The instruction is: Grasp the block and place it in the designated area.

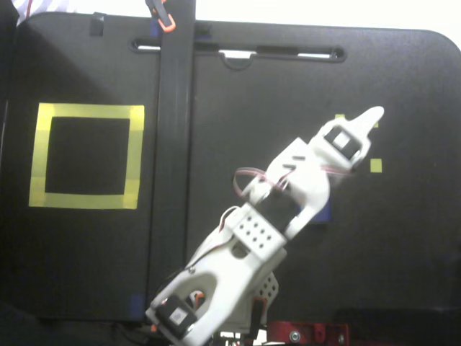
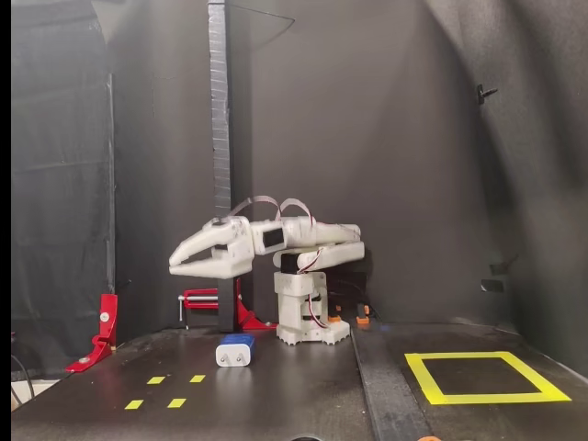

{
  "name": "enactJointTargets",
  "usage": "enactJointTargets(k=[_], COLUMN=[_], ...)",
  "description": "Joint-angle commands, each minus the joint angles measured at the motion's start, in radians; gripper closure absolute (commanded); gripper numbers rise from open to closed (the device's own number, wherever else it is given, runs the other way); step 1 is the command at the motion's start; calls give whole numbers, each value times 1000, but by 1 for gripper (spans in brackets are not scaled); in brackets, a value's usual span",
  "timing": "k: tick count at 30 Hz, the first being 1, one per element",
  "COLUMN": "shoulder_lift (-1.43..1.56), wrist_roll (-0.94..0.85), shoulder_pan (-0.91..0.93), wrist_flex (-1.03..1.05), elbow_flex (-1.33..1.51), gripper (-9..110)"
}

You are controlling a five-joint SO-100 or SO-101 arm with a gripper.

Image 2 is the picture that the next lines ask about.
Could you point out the black mesh curtain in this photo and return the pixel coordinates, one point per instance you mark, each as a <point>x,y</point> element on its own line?
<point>59,138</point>

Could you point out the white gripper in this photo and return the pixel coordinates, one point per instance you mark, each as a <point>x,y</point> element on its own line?
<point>231,248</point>

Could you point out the black flat strip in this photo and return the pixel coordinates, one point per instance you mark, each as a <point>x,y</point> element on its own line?
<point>386,390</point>

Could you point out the small yellow tape marker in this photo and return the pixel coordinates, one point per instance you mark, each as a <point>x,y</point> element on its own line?
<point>156,380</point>
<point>134,404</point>
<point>177,403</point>
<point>197,378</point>

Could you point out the black tape piece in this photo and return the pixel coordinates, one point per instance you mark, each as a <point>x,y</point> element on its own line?
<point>500,267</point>
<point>492,286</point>

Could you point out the red screw clamp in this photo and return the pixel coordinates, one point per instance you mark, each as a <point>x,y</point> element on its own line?
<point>197,294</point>

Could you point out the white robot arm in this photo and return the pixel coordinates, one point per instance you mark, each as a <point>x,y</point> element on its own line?
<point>321,234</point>

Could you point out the yellow tape square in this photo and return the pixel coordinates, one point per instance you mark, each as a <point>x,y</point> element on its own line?
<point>459,355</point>

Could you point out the tall black post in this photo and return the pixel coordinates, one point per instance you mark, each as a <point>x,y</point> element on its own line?
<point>220,138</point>

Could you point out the blue white charger block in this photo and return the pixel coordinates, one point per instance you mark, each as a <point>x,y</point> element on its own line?
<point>234,354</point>

